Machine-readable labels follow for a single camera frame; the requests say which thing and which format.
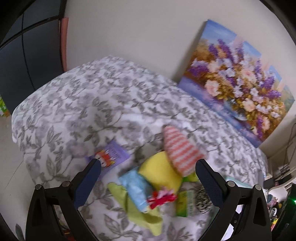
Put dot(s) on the yellow sponge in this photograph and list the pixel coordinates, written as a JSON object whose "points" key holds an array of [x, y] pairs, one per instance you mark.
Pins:
{"points": [[159, 172]]}

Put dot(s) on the grey floral blanket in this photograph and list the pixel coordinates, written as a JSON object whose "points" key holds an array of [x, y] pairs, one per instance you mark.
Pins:
{"points": [[111, 99]]}

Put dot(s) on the leopard print scrunchie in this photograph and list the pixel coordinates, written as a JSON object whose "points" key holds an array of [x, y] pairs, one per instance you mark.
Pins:
{"points": [[203, 201]]}

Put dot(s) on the blue face mask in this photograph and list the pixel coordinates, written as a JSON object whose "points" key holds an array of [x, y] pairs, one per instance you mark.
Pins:
{"points": [[138, 189]]}

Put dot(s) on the lime green cloth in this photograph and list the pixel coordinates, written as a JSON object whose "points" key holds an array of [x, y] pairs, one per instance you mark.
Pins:
{"points": [[152, 220]]}

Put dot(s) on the teal white tray box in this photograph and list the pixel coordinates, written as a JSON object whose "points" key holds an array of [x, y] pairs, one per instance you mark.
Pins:
{"points": [[230, 228]]}

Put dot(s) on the flower painting canvas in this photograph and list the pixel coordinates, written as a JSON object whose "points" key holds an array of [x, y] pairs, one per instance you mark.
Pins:
{"points": [[228, 75]]}

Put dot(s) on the red pink pipe-cleaner flower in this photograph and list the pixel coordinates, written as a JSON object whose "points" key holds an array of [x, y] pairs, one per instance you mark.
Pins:
{"points": [[161, 197]]}

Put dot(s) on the dark cabinet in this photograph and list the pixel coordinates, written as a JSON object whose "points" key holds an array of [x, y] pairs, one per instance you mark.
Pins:
{"points": [[31, 51]]}

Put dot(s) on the green tissue pack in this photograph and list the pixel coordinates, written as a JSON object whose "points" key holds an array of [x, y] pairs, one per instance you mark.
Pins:
{"points": [[186, 204], [191, 178]]}

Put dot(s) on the pink white striped cloth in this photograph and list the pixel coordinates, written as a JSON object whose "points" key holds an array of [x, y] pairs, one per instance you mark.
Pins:
{"points": [[182, 153]]}

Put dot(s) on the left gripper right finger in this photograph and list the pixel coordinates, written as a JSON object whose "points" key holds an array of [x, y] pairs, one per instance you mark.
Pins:
{"points": [[212, 182]]}

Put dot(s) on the purple cartoon wipes packet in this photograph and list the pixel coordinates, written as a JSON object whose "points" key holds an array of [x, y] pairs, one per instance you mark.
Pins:
{"points": [[110, 156]]}

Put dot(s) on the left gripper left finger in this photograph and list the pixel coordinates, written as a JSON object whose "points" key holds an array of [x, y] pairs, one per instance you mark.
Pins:
{"points": [[84, 182]]}

